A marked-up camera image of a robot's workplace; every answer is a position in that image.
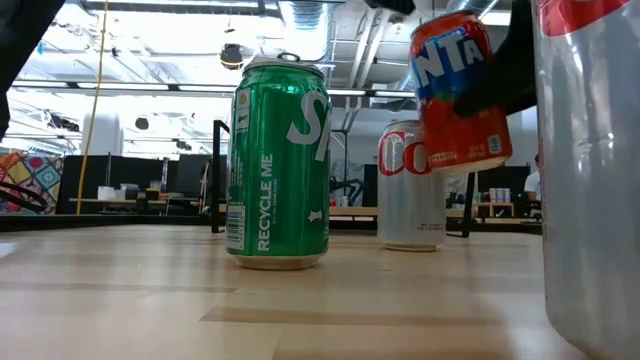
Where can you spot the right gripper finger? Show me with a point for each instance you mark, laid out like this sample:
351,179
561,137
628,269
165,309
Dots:
510,80
390,6

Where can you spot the green Sprite can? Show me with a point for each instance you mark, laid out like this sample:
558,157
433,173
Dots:
275,175

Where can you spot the white column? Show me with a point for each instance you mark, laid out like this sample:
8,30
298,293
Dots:
102,135

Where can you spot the black aluminium table frame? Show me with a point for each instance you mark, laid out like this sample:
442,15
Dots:
100,221

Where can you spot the black partition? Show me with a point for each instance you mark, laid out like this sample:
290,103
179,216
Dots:
150,172

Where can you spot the silver red-logo soda can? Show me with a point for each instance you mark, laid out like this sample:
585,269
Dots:
410,210
590,200

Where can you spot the silver ventilation duct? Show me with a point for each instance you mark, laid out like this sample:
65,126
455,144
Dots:
305,25

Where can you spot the black ceiling fixture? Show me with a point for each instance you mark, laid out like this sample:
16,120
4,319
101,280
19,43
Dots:
231,56

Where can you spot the colourful patterned panel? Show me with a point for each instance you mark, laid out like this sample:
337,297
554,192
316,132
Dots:
30,170

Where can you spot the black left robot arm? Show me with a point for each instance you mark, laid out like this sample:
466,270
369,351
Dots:
20,40

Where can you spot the white box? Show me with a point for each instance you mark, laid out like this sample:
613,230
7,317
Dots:
107,193

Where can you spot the person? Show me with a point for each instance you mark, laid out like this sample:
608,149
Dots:
532,184

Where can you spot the wooden rack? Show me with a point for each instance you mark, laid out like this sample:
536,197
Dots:
497,202

